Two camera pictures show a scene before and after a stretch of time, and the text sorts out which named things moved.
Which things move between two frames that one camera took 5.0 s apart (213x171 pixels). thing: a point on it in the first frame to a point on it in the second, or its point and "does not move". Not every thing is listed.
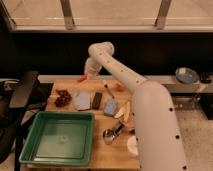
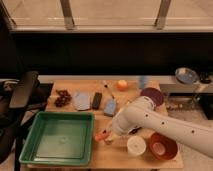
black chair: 21,100 does not move
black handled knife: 132,131 does not move
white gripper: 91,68 to 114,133
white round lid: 132,144 does not move
